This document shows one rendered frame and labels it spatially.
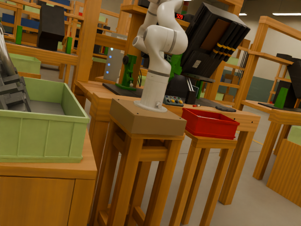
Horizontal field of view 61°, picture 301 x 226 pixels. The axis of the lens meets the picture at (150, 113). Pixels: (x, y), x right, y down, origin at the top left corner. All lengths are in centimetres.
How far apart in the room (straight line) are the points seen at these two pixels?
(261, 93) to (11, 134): 1186
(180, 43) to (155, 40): 13
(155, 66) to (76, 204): 75
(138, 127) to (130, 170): 25
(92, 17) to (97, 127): 90
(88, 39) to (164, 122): 111
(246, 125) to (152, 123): 131
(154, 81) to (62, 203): 72
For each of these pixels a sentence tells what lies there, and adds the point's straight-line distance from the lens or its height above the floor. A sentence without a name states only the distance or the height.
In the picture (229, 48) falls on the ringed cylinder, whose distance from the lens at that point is 211.
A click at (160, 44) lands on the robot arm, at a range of 133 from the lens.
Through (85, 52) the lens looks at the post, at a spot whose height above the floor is 111.
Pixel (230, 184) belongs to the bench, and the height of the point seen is 22.
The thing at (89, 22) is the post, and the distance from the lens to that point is 213.
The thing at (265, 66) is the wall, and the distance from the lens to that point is 1252.
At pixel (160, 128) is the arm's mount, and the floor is 88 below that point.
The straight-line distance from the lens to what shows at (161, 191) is 150.
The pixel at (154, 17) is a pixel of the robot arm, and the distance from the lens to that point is 187.
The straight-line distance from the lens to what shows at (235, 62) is 856.
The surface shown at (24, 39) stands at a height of 78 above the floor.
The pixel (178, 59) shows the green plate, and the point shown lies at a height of 122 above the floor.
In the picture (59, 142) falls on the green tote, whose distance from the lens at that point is 92.
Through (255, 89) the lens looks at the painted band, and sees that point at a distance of 1258.
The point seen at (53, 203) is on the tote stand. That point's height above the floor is 66.
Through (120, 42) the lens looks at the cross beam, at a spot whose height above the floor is 124.
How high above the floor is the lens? 122
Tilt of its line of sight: 13 degrees down
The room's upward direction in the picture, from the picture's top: 13 degrees clockwise
